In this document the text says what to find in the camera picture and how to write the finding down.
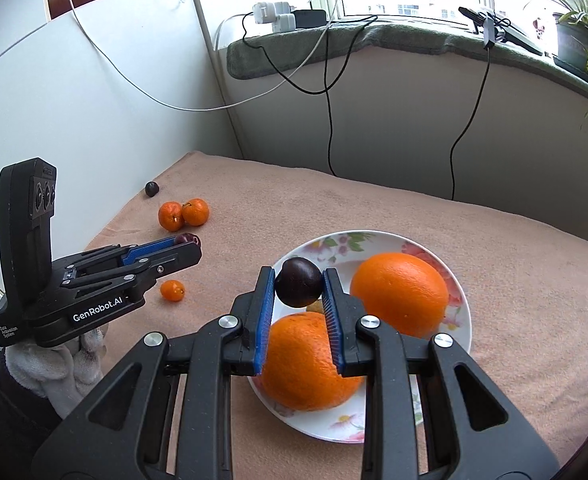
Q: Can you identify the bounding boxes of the person's left forearm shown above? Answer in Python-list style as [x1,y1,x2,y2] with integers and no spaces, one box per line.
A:
[0,352,70,441]

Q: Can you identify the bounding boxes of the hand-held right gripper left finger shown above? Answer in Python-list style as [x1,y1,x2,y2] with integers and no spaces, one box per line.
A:
[31,265,277,480]

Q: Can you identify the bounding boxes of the white cabinet panel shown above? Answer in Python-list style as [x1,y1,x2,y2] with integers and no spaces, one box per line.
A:
[0,0,245,306]

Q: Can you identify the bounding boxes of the short white power cord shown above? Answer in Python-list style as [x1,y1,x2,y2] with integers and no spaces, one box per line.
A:
[214,10,255,53]

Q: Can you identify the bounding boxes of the person's left hand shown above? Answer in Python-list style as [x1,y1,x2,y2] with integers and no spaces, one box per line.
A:
[4,327,109,418]

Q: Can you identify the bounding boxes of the black tablet device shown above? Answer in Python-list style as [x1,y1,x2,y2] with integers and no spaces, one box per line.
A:
[458,5,547,57]

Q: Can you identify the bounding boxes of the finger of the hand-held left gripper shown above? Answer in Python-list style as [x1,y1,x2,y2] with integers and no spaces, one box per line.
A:
[66,237,182,273]
[61,246,203,297]

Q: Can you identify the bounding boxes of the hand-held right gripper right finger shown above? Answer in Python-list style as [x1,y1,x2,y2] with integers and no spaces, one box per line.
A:
[322,267,560,480]

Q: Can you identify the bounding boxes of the black looped cable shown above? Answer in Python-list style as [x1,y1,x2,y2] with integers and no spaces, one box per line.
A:
[241,10,379,178]

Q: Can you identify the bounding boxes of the black straight cable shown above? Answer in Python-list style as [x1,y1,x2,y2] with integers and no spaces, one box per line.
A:
[448,45,494,201]

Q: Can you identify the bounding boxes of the large oval orange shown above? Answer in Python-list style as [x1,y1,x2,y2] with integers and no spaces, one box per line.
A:
[350,252,450,339]

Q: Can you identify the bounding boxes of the round orange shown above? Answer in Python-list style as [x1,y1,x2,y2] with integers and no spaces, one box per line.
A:
[259,311,365,412]

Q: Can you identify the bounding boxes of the grey windowsill cloth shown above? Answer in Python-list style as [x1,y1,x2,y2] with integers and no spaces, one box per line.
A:
[226,20,588,103]

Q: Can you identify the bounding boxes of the floral white plate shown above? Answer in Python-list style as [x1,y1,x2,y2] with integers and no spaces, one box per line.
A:
[246,230,473,443]

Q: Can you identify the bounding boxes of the small mandarin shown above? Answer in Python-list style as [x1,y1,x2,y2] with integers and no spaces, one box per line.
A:
[182,198,209,227]
[158,201,185,231]

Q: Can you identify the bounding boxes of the dark plant pot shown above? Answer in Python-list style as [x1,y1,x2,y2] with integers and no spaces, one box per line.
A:
[554,12,588,73]

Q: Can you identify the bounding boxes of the long white cable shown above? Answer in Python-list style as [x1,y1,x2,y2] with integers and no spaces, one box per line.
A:
[0,0,345,111]

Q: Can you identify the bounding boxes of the black power adapter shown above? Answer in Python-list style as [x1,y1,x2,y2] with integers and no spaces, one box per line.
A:
[294,9,327,28]

